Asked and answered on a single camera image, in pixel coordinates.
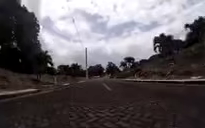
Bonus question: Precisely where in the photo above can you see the dark cobblestone road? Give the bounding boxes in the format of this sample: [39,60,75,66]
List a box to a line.
[0,77,205,128]

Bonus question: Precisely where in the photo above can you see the pale concrete kerb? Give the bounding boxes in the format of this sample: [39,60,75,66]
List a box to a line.
[0,79,88,101]
[121,77,205,85]

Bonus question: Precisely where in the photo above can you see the earth slope with scrub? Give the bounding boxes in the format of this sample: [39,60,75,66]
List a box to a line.
[116,39,205,80]

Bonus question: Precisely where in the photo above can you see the trees on slope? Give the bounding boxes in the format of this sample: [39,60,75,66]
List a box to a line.
[152,14,205,58]

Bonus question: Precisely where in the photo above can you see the row of distant trees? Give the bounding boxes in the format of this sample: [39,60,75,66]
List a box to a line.
[44,56,138,78]

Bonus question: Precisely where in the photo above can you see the dry earth and grass bank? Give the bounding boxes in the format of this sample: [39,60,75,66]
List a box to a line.
[0,65,88,94]

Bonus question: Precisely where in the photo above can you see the tall pale pole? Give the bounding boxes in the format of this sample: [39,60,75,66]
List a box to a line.
[84,46,89,80]

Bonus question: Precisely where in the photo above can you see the large dark trees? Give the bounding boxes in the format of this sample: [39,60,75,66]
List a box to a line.
[0,0,54,76]

